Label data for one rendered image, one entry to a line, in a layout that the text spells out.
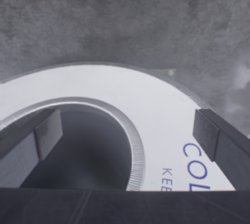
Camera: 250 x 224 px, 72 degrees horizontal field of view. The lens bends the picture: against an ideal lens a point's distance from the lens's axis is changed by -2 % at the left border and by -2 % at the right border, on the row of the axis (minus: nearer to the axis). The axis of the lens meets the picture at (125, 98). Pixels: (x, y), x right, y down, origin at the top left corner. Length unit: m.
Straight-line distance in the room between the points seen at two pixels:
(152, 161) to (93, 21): 0.84
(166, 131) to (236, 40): 0.83
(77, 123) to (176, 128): 0.44
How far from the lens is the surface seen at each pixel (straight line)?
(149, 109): 0.67
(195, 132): 0.17
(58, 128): 0.16
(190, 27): 1.13
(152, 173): 0.52
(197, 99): 0.74
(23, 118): 0.79
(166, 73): 1.22
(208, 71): 1.31
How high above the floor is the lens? 1.03
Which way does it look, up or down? 49 degrees down
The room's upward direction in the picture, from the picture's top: 175 degrees counter-clockwise
